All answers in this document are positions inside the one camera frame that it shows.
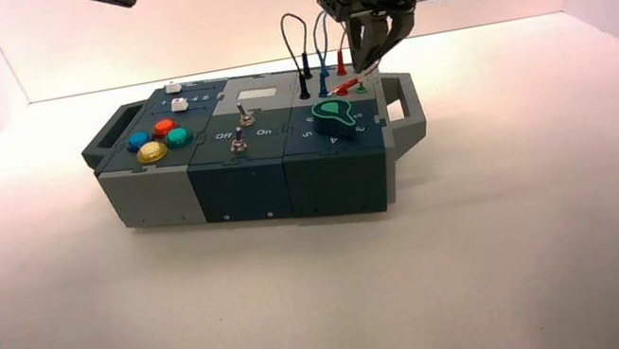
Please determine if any silver metal toggle switch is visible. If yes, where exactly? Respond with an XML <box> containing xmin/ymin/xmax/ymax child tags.
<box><xmin>236</xmin><ymin>100</ymin><xmax>258</xmax><ymax>128</ymax></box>
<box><xmin>228</xmin><ymin>126</ymin><xmax>250</xmax><ymax>156</ymax></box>

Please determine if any black jumper wire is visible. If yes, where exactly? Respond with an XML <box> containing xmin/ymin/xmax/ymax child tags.
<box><xmin>277</xmin><ymin>10</ymin><xmax>321</xmax><ymax>103</ymax></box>

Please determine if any blue round push button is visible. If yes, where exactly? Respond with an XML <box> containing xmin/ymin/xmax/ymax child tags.
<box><xmin>125</xmin><ymin>129</ymin><xmax>154</xmax><ymax>155</ymax></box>

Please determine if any yellow round push button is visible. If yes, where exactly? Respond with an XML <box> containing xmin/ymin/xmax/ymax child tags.
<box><xmin>133</xmin><ymin>138</ymin><xmax>171</xmax><ymax>167</ymax></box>

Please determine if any teal and grey task box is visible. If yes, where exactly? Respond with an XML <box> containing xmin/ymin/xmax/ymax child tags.
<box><xmin>72</xmin><ymin>43</ymin><xmax>441</xmax><ymax>262</ymax></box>

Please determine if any red jumper wire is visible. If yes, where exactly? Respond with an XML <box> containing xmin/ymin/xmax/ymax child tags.
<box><xmin>320</xmin><ymin>18</ymin><xmax>388</xmax><ymax>99</ymax></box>

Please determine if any green round push button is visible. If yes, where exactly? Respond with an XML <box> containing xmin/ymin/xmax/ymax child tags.
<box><xmin>163</xmin><ymin>124</ymin><xmax>196</xmax><ymax>152</ymax></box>

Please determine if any red round push button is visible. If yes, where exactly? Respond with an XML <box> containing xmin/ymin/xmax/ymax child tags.
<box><xmin>150</xmin><ymin>116</ymin><xmax>181</xmax><ymax>142</ymax></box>

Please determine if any green pointer rotary knob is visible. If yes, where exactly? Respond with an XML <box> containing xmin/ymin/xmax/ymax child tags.
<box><xmin>309</xmin><ymin>95</ymin><xmax>362</xmax><ymax>149</ymax></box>

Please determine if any blue jumper wire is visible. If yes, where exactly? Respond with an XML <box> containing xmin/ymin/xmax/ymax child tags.
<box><xmin>305</xmin><ymin>9</ymin><xmax>344</xmax><ymax>99</ymax></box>

